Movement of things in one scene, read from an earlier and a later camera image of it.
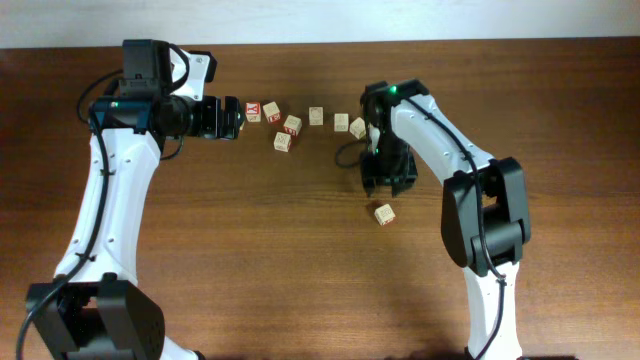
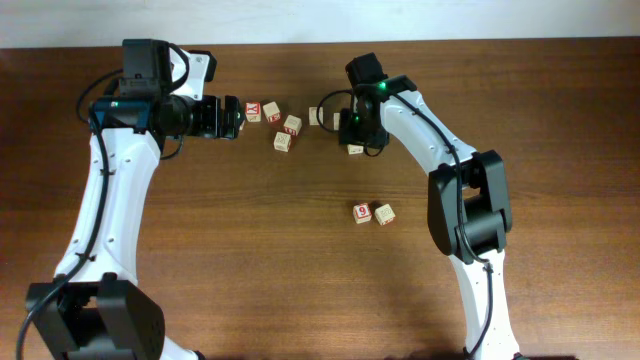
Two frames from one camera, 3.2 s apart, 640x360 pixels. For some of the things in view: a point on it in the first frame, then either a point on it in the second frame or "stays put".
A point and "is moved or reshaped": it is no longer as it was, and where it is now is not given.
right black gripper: x=402 y=177 to x=345 y=117
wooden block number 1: x=357 y=128 is moved or reshaped
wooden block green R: x=384 y=214 stays put
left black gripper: x=209 y=125 stays put
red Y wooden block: x=253 y=112 stays put
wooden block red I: x=341 y=122 stays put
